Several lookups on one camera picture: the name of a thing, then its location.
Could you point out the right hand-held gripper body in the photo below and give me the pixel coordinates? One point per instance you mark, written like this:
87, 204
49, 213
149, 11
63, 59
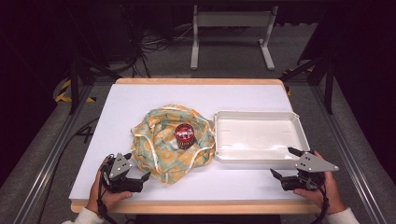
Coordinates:
313, 165

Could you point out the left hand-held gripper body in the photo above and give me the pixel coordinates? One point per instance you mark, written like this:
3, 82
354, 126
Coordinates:
120, 166

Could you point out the yellow green floral cloth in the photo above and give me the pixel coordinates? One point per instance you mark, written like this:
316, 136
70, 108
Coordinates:
162, 155

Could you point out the white plastic tray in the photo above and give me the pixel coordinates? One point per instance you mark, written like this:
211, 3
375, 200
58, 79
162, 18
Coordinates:
258, 137

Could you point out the red lidded jar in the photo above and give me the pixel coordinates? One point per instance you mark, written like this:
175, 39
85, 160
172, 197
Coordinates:
185, 133

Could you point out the person's right hand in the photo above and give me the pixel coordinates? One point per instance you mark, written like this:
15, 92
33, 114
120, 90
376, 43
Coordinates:
331, 196

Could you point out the person's left hand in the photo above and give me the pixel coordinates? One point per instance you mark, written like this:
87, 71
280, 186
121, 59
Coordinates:
99, 199

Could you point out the black tripod stand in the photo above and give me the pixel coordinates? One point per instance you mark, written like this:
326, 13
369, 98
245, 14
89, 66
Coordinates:
74, 84
328, 84

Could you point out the yellow black hazard tape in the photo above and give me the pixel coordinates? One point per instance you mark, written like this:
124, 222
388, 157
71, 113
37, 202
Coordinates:
62, 93

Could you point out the aluminium rail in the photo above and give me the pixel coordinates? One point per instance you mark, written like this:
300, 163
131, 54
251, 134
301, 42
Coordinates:
348, 155
53, 155

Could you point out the white metal stand frame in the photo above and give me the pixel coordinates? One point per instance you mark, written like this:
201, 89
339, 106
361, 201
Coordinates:
233, 19

